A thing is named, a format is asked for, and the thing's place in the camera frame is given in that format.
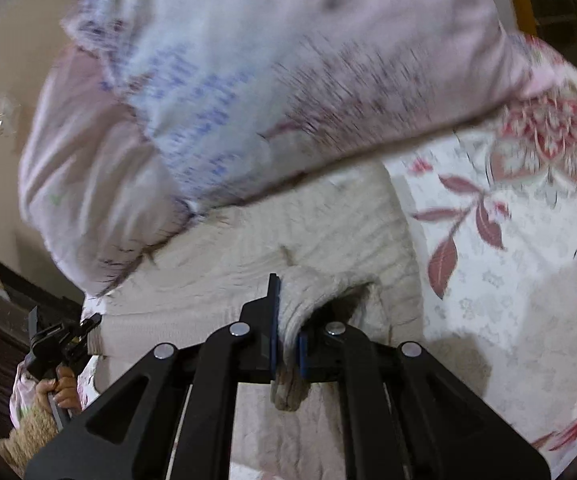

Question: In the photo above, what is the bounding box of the beige cable knit sweater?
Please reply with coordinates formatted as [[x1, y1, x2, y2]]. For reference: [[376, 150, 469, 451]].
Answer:
[[79, 162, 422, 479]]

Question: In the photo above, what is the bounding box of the person's left hand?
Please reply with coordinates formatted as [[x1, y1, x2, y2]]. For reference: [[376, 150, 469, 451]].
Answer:
[[34, 366, 81, 414]]

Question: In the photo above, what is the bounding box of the pink floral left pillow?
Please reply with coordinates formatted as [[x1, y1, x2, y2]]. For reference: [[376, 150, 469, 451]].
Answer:
[[18, 44, 191, 296]]

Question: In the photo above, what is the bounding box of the floral quilted bedspread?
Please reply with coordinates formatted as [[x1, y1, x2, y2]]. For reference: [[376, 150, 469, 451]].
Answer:
[[385, 36, 577, 477]]

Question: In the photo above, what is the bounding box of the blue pink tree pillow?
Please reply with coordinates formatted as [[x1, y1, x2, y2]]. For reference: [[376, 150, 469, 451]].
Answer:
[[63, 0, 555, 208]]

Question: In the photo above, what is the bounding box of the white wall switch plate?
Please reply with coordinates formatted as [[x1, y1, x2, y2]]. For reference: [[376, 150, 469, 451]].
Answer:
[[0, 93, 20, 138]]

